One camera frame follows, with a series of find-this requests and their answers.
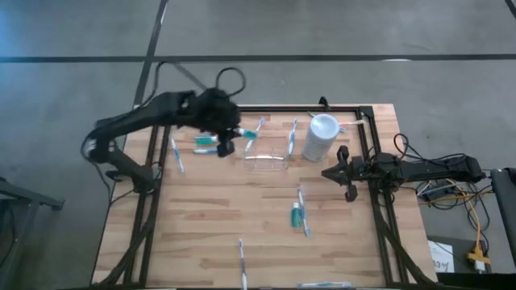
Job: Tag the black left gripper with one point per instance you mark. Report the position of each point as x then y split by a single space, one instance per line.
213 112

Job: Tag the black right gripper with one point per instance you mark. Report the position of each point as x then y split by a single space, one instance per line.
363 168

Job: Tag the teal mouthwash bottle white cap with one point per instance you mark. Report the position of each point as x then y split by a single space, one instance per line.
249 133

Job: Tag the teal toothpaste tube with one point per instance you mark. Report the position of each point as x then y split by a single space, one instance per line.
296 217
205 140

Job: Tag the white plastic cup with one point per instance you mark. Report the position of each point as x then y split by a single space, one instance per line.
320 137

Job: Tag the clear plastic organizer tray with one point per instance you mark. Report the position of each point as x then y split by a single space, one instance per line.
266 162

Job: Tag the grey blue toothbrush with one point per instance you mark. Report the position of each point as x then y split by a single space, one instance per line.
311 114

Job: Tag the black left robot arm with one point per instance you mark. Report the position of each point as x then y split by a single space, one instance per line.
133 117

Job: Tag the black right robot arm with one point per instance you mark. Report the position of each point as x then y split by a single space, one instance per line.
435 169

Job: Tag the black power strip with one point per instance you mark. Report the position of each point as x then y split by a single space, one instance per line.
433 194

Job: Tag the toothbrush in flat package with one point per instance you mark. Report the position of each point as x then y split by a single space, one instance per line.
324 284

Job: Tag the white paper sheet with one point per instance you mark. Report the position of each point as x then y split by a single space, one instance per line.
440 253

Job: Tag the purple white wrapped toothbrush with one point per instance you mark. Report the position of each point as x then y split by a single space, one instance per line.
242 262

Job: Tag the black floor mat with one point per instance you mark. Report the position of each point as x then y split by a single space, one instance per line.
459 262

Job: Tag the yellow plug splitter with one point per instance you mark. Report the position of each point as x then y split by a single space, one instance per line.
478 256

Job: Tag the black equipment case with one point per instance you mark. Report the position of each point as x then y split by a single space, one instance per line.
504 201

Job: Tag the white power adapter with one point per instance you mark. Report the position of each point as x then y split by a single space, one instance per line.
479 266

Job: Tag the black box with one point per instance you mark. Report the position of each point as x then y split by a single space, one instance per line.
475 282

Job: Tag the black metal stand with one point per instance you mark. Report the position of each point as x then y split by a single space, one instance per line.
36 199

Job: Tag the black aluminium table frame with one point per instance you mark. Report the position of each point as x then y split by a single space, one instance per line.
346 108

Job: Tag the black frame clamp bracket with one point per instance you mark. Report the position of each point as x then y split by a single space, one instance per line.
323 102

